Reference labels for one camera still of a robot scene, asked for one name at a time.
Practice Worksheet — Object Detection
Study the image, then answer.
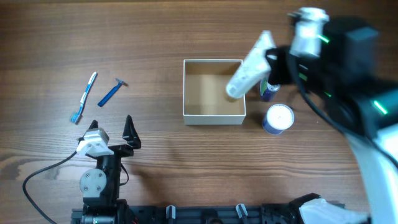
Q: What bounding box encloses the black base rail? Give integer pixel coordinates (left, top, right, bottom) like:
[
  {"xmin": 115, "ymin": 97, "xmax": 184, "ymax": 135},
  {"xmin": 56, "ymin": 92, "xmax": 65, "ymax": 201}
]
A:
[{"xmin": 70, "ymin": 203, "xmax": 346, "ymax": 224}]

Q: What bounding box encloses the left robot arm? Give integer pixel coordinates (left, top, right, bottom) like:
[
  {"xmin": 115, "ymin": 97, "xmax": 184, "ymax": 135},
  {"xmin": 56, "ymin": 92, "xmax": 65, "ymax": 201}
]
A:
[{"xmin": 71, "ymin": 115, "xmax": 141, "ymax": 224}]

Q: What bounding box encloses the blue jar white lid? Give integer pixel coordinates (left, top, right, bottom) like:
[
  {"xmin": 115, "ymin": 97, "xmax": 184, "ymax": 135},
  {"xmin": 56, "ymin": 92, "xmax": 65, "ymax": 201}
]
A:
[{"xmin": 262, "ymin": 104, "xmax": 295, "ymax": 135}]

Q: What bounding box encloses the white cardboard box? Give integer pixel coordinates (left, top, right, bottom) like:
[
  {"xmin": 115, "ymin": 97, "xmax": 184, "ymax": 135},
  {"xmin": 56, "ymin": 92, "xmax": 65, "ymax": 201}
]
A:
[{"xmin": 182, "ymin": 59, "xmax": 246, "ymax": 126}]

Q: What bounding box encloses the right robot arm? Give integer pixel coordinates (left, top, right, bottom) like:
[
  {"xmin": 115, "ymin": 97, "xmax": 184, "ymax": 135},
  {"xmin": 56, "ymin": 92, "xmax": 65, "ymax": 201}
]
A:
[{"xmin": 270, "ymin": 13, "xmax": 397, "ymax": 223}]

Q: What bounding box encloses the right black cable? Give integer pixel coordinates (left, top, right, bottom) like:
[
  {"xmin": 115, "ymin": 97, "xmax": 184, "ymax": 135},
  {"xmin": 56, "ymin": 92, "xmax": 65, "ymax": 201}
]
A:
[{"xmin": 287, "ymin": 52, "xmax": 398, "ymax": 169}]

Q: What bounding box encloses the clear bottle green label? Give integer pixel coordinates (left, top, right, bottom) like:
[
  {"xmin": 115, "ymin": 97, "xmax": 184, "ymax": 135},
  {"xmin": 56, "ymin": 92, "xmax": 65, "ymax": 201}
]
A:
[{"xmin": 259, "ymin": 78, "xmax": 280, "ymax": 101}]

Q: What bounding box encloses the black cable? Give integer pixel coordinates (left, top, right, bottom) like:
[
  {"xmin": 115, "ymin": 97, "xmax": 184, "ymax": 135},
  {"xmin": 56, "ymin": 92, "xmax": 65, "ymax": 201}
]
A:
[
  {"xmin": 287, "ymin": 52, "xmax": 398, "ymax": 169},
  {"xmin": 22, "ymin": 151, "xmax": 78, "ymax": 224}
]

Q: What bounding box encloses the blue disposable razor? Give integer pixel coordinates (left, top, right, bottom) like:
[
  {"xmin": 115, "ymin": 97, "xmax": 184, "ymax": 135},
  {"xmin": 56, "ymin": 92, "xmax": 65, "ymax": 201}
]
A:
[{"xmin": 97, "ymin": 78, "xmax": 127, "ymax": 107}]

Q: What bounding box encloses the left black cable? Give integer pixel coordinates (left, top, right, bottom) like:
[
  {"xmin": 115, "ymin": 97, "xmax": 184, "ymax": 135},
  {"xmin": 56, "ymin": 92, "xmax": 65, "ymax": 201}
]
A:
[{"xmin": 22, "ymin": 151, "xmax": 78, "ymax": 224}]

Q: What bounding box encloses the blue white toothbrush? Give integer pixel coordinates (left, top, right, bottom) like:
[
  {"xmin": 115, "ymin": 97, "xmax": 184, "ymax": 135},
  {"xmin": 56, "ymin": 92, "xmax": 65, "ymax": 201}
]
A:
[{"xmin": 70, "ymin": 72, "xmax": 98, "ymax": 124}]

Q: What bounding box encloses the white cream tube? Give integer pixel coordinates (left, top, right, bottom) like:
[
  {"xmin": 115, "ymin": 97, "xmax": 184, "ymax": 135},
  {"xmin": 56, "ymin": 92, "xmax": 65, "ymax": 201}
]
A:
[{"xmin": 226, "ymin": 30, "xmax": 275, "ymax": 99}]

